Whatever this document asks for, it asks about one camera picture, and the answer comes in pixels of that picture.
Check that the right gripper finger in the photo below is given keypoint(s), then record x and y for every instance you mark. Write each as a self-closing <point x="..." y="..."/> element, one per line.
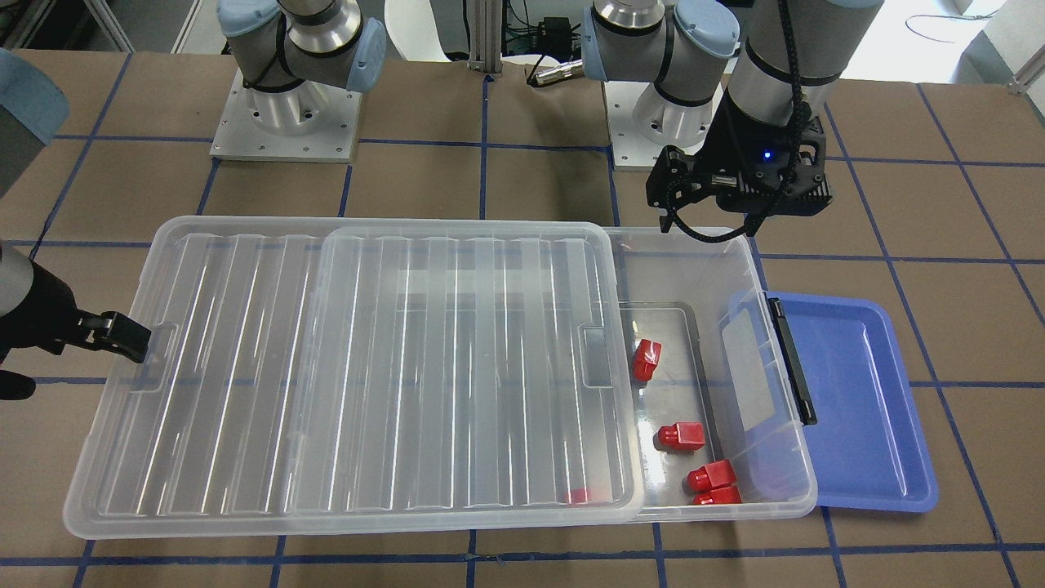
<point x="15" y="386"/>

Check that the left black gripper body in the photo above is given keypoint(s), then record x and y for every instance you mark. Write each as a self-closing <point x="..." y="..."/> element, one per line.
<point x="722" y="149"/>

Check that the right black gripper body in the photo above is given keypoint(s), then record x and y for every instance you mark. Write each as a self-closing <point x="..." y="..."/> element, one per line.
<point x="39" y="314"/>

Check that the clear plastic box lid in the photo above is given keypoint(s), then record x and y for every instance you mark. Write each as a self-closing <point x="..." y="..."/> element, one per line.
<point x="327" y="375"/>

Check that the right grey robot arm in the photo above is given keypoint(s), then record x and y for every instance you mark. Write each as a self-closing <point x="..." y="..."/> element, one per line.
<point x="279" y="46"/>

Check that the clear plastic storage box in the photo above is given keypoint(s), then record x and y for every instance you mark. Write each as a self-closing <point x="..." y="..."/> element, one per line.
<point x="722" y="366"/>

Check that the blue plastic tray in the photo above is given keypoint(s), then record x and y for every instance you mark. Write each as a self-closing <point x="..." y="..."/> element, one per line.
<point x="868" y="447"/>

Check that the red block lower pair back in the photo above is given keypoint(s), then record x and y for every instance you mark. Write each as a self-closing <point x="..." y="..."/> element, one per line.
<point x="712" y="476"/>

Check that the red block pair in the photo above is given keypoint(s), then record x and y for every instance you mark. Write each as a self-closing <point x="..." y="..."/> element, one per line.
<point x="727" y="495"/>
<point x="712" y="476"/>

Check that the red block lower pair front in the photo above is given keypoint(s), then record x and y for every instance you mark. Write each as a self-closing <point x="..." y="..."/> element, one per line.
<point x="727" y="495"/>

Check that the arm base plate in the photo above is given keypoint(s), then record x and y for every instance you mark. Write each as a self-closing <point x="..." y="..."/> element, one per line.
<point x="313" y="123"/>
<point x="629" y="139"/>

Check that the black box latch handle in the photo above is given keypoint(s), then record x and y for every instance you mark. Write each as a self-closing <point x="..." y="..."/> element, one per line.
<point x="794" y="368"/>

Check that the aluminium frame post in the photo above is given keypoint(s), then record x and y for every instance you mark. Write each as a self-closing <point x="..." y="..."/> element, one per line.
<point x="485" y="21"/>

